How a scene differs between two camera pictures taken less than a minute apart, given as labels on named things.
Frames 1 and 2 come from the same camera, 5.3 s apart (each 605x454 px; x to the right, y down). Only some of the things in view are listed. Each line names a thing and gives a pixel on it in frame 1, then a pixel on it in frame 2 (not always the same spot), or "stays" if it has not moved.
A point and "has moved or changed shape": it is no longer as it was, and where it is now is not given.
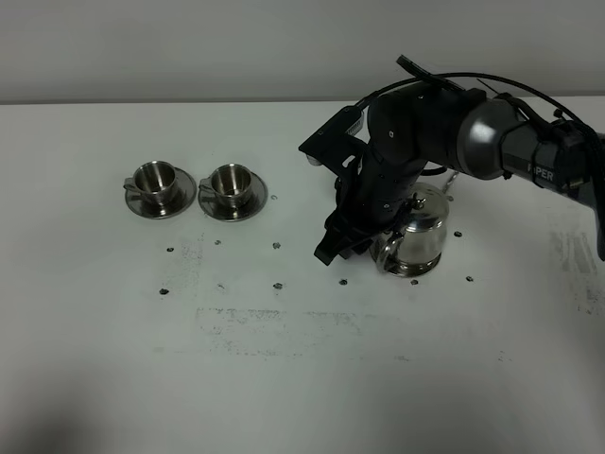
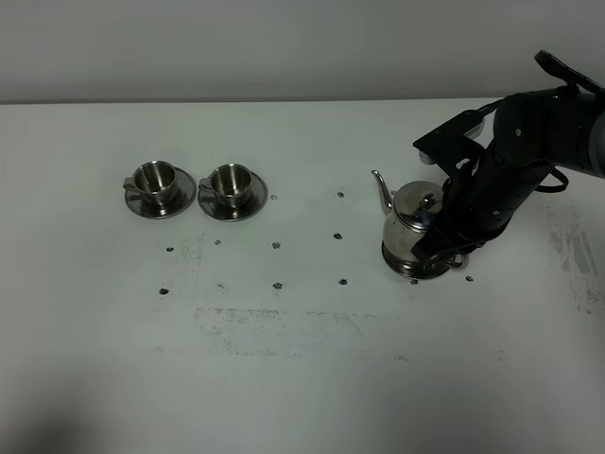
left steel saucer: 181,200 stays
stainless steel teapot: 415,247 has moved or changed shape
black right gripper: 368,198 to 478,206
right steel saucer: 256,200 stays
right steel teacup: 231,184 stays
